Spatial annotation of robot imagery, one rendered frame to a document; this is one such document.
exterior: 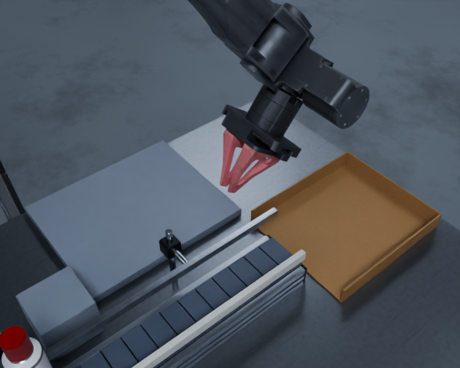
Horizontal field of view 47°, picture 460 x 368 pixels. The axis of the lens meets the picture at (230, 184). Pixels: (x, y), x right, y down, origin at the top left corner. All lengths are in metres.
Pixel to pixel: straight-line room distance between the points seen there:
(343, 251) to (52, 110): 2.17
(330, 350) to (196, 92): 2.20
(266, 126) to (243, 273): 0.39
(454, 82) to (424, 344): 2.44
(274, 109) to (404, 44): 2.95
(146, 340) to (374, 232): 0.52
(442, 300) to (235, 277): 0.39
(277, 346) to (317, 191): 0.40
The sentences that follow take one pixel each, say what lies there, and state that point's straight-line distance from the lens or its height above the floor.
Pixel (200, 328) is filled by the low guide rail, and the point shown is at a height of 0.91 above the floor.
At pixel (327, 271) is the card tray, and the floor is 0.83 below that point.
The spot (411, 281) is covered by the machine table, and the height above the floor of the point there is 0.83.
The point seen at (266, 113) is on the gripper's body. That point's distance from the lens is 0.68.
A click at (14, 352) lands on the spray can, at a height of 1.08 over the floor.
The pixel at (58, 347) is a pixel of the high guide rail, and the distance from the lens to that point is 0.85.
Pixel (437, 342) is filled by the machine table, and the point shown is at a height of 0.83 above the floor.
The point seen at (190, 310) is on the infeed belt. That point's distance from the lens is 0.95.
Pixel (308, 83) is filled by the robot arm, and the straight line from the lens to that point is 0.63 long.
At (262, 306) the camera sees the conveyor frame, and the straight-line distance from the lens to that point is 0.98.
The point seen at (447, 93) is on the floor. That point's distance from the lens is 3.21.
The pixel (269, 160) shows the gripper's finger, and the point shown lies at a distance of 0.71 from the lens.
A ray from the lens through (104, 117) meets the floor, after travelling 2.87.
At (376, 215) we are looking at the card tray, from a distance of 1.19.
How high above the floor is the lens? 1.68
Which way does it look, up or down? 44 degrees down
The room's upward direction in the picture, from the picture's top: straight up
